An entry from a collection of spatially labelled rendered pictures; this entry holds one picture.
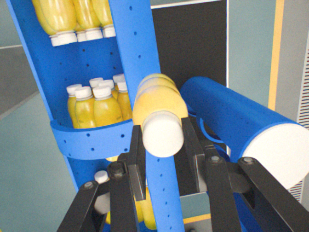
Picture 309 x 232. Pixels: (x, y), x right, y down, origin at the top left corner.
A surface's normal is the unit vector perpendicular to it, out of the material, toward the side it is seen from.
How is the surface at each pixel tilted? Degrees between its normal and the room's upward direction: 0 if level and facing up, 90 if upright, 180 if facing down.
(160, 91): 80
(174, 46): 0
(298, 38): 0
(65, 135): 36
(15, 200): 0
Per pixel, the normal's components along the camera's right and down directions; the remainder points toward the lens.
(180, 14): 0.14, 0.34
